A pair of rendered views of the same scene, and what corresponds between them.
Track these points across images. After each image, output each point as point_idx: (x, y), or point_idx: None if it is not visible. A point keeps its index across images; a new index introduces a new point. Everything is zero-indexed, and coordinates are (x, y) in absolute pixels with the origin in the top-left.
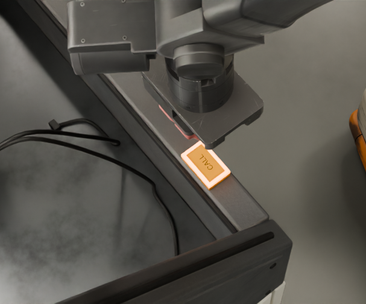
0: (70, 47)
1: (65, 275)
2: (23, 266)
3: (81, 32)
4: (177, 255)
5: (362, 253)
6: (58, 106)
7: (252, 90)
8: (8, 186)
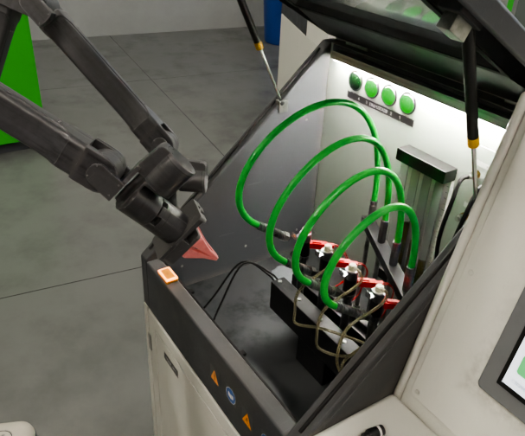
0: (206, 162)
1: (241, 299)
2: (260, 304)
3: (201, 161)
4: None
5: None
6: None
7: None
8: (269, 332)
